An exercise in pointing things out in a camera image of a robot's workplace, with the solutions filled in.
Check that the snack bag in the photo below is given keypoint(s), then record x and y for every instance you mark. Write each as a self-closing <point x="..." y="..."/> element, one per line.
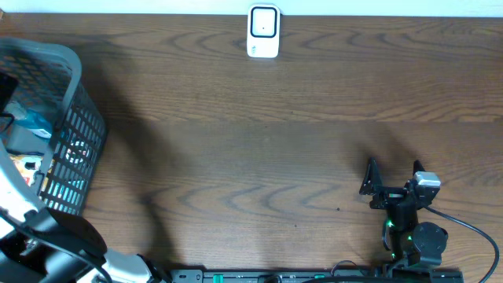
<point x="29" y="166"/>

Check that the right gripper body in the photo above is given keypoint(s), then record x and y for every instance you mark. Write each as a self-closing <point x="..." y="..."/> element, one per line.
<point x="389" y="197"/>

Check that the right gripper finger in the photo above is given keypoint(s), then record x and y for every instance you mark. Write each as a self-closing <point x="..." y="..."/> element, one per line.
<point x="372" y="182"/>
<point x="417" y="167"/>

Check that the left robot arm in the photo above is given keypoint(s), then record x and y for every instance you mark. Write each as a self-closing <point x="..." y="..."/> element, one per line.
<point x="41" y="244"/>

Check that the teal mouthwash bottle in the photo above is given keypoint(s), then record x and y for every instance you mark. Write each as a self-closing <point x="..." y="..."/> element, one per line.
<point x="30" y="120"/>

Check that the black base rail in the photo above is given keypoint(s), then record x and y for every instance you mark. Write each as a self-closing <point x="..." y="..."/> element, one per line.
<point x="322" y="276"/>

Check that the white barcode scanner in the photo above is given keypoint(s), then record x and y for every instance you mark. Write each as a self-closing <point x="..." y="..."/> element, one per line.
<point x="263" y="31"/>

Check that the grey plastic basket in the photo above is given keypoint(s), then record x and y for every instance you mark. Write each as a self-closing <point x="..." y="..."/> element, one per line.
<point x="49" y="82"/>

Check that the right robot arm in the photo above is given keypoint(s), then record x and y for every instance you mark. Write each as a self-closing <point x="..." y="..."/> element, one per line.
<point x="415" y="244"/>

